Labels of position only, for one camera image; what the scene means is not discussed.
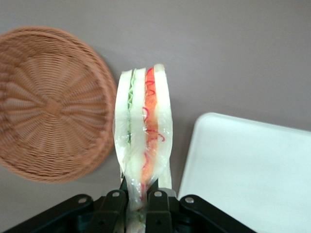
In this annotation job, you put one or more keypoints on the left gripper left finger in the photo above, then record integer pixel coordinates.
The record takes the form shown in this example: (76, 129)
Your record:
(111, 213)

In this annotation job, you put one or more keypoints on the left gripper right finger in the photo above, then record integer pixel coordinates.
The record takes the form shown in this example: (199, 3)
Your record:
(158, 213)

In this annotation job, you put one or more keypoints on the plastic sandwich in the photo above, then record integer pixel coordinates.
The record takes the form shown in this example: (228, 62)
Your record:
(143, 121)

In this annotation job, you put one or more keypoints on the cream rectangular tray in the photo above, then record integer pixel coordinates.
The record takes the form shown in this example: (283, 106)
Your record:
(247, 170)

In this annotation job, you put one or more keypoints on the brown round woven basket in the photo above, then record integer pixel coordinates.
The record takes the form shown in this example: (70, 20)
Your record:
(53, 106)

